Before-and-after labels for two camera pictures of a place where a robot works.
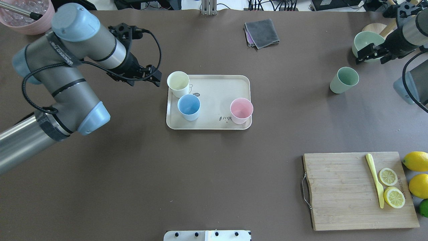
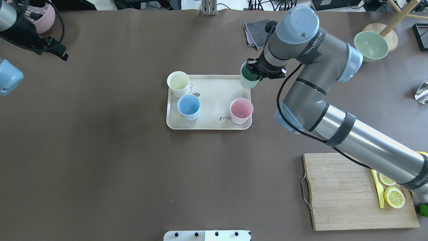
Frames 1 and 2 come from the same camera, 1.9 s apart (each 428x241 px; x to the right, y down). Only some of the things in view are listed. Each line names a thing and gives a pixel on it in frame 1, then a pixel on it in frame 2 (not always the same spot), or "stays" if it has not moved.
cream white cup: [178, 82] stays
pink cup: [241, 108] stays
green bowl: [363, 38] stays
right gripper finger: [368, 52] -> [250, 63]
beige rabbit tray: [215, 93] stays
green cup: [346, 77] -> [248, 80]
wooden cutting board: [344, 196] stays
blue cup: [189, 105] stays
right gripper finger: [358, 61] -> [258, 73]
